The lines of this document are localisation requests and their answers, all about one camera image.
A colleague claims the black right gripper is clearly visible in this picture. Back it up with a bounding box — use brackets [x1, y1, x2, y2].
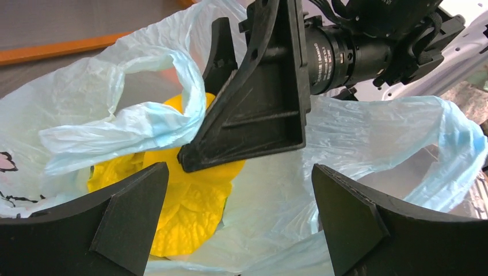
[239, 0, 467, 96]

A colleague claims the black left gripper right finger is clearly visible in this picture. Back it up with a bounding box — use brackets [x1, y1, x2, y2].
[311, 164, 487, 275]

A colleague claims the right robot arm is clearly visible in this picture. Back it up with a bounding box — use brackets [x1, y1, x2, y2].
[177, 1, 487, 172]

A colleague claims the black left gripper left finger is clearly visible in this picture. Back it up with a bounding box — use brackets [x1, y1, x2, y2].
[1, 163, 169, 275]

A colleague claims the wooden rack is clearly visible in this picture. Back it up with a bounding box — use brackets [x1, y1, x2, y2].
[1, 1, 194, 66]

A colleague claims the yellow napa cabbage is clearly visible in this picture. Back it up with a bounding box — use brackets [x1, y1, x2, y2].
[86, 92, 247, 258]

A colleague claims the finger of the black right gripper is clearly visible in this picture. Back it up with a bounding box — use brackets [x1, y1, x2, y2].
[178, 1, 311, 173]
[203, 17, 238, 96]

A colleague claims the blue plastic grocery bag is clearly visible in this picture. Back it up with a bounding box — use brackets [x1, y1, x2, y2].
[1, 1, 487, 275]

